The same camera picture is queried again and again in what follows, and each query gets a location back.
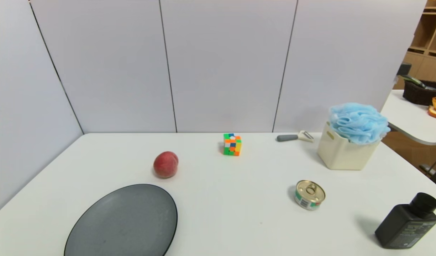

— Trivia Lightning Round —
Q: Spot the dark grey round plate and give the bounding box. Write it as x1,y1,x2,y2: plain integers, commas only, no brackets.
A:
64,184,178,256

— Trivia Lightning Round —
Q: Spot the dark woven basket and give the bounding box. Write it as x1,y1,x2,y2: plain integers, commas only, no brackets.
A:
403,80,436,106

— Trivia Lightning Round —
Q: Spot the light blue bath loofah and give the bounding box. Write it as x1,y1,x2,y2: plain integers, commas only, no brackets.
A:
328,103,391,145

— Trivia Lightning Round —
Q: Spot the colourful puzzle cube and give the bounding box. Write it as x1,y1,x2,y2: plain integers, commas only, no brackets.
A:
223,133,242,156

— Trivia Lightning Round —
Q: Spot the wooden shelf unit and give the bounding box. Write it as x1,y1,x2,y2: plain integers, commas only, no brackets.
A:
394,0,436,89

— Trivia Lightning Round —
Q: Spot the grey handled peeler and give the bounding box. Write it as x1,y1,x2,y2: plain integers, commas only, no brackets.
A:
277,130,315,143

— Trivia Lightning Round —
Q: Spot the black pump bottle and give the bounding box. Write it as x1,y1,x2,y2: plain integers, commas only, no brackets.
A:
375,192,436,249

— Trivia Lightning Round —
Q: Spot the white side table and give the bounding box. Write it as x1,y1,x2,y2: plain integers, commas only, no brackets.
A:
381,90,436,146

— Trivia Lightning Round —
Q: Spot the red peach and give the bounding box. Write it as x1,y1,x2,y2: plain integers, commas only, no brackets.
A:
153,151,179,178

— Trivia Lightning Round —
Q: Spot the small tin can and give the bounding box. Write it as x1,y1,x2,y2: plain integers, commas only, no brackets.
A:
295,180,326,211

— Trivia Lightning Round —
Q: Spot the cream white plastic box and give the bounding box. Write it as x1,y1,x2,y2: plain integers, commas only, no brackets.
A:
317,121,382,170

